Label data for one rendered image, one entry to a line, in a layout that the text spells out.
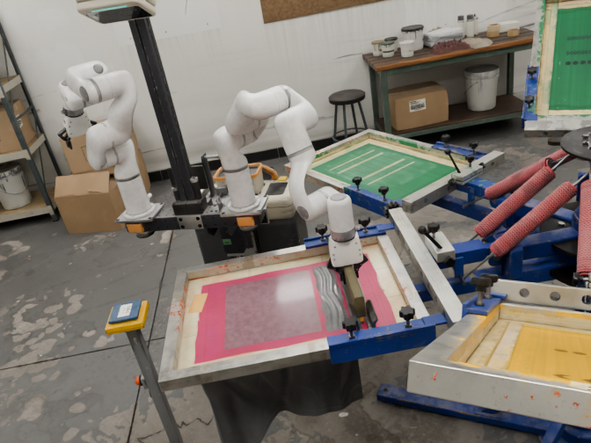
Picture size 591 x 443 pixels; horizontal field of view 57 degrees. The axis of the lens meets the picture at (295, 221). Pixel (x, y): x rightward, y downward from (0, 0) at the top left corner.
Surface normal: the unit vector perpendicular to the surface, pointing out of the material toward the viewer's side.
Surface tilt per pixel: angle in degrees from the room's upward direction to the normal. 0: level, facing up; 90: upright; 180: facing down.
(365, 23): 90
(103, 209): 90
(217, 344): 0
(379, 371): 0
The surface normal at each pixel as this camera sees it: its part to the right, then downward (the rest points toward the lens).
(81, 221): -0.14, 0.49
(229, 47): 0.10, 0.46
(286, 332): -0.16, -0.87
